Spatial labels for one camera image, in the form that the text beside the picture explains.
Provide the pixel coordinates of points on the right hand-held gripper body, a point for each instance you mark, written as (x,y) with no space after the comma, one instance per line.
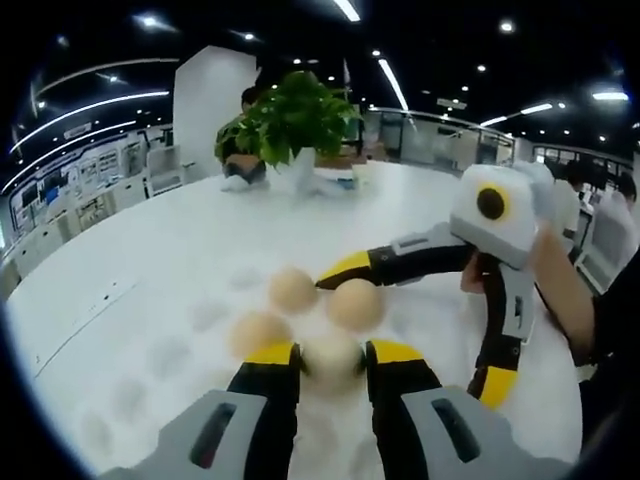
(470,220)

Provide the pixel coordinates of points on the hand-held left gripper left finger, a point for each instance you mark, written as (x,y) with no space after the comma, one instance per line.
(267,395)

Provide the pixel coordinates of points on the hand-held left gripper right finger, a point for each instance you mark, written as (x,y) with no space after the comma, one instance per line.
(400,395)

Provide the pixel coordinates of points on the brown oval egg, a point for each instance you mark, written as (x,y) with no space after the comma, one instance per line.
(356,305)
(257,332)
(292,290)

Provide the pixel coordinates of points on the pale cream egg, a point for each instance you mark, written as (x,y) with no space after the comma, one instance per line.
(332,360)

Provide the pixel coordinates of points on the white foam egg holder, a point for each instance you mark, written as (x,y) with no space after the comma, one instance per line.
(200,350)

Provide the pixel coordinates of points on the person's right hand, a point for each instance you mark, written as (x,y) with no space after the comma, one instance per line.
(550,255)

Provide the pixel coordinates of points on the white paper cup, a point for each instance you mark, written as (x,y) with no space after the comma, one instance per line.
(362,176)

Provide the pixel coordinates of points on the white and blue packet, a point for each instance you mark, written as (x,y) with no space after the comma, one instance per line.
(335,187)

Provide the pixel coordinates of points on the short ceiling light strip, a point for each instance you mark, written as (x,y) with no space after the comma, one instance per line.
(392,82)

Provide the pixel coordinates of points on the white table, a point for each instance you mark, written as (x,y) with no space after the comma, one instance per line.
(175,235)

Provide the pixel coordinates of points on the green potted plant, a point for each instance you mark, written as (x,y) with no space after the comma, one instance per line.
(295,115)

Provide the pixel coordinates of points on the table socket panel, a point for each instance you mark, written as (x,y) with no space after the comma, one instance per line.
(90,310)

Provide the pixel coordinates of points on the long ceiling light strip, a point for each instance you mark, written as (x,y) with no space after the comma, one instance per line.
(346,9)

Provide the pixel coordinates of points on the white mesh office chair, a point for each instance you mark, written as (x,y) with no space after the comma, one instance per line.
(162,170)

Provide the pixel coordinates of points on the white cabinet row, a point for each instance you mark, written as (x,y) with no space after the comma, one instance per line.
(60,235)

